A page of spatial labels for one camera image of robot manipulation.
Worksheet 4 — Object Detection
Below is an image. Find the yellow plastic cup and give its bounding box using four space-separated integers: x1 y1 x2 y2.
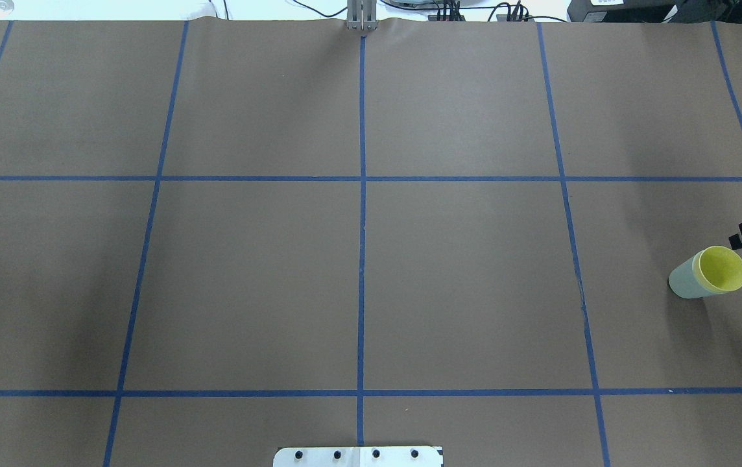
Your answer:
692 246 742 294

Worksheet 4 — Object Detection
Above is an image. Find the aluminium frame post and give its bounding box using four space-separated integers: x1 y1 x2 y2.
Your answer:
345 0 379 32

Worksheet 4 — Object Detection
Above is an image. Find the white pedestal column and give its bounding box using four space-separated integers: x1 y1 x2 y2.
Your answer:
272 446 444 466

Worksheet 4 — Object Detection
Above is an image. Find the black box with label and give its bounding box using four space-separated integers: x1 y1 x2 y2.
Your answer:
567 1 676 23

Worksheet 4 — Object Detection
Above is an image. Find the green plastic cup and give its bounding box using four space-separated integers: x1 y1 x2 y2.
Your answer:
667 252 713 299

